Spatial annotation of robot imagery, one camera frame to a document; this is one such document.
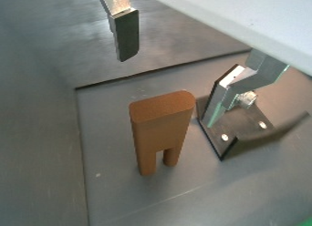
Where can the brown two-legged peg block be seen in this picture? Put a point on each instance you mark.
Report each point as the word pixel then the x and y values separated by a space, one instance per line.
pixel 159 121

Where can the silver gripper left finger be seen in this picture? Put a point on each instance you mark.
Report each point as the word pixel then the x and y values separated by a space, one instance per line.
pixel 123 20

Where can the green shape-sorting board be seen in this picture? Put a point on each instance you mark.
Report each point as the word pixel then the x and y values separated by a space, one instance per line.
pixel 307 222

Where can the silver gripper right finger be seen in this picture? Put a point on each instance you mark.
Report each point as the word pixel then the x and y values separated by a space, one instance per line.
pixel 232 89

